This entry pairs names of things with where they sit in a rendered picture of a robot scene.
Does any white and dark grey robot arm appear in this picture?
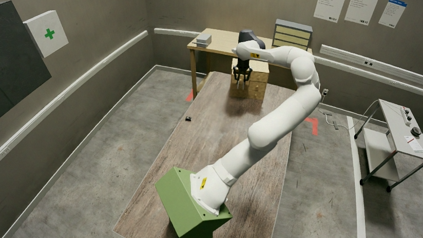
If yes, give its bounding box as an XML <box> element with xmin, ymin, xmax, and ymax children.
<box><xmin>190</xmin><ymin>29</ymin><xmax>321</xmax><ymax>216</ymax></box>

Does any light wooden chest of drawers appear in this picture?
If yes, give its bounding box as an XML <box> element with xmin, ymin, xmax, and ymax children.
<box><xmin>230</xmin><ymin>58</ymin><xmax>269</xmax><ymax>100</ymax></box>

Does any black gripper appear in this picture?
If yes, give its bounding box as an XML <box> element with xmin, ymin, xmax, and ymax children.
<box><xmin>233</xmin><ymin>58</ymin><xmax>253</xmax><ymax>89</ymax></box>

